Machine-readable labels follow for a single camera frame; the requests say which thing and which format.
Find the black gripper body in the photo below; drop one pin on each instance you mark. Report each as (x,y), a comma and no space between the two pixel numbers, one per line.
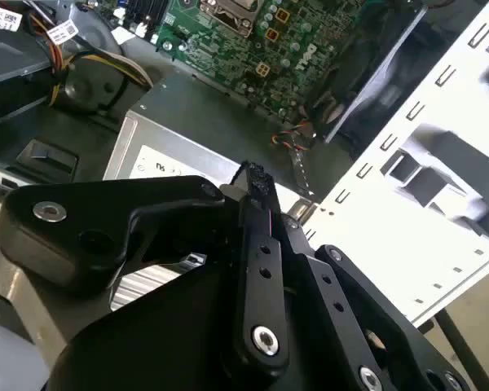
(167,350)

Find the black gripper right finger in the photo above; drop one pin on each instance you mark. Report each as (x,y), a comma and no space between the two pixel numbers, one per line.
(330,293)

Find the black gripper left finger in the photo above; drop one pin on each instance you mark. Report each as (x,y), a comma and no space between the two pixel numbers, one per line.
(261,293)

